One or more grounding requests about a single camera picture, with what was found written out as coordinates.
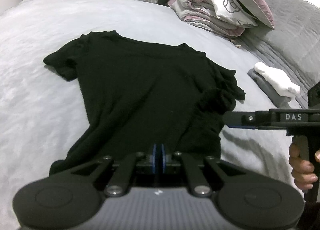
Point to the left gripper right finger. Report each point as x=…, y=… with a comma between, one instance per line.
x=181, y=170

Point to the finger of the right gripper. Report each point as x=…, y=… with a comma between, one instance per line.
x=244, y=120

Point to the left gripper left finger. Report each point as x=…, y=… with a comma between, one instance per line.
x=124, y=171

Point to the black t-shirt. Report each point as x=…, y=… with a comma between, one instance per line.
x=139, y=94

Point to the folded floral duvet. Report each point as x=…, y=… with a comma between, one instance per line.
x=222, y=17

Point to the white folded garment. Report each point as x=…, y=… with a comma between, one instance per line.
x=278, y=79

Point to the grey quilted bedspread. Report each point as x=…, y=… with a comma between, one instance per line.
x=293, y=44

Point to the grey folded garment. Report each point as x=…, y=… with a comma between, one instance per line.
x=276, y=99

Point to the grey bed sheet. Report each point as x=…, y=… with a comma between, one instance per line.
x=43, y=115

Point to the person right hand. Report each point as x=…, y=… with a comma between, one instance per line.
x=302, y=170

